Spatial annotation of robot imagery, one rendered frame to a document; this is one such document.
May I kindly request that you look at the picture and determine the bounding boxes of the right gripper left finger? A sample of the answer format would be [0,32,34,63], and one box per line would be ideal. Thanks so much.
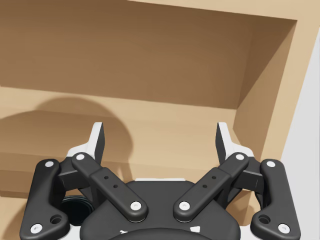
[20,121,149,237]

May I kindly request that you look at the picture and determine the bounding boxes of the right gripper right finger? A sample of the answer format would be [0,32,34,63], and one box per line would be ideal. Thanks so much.
[172,121,302,238]

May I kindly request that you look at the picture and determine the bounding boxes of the pale wooden shelf unit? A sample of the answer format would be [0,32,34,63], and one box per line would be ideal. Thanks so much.
[0,0,320,240]

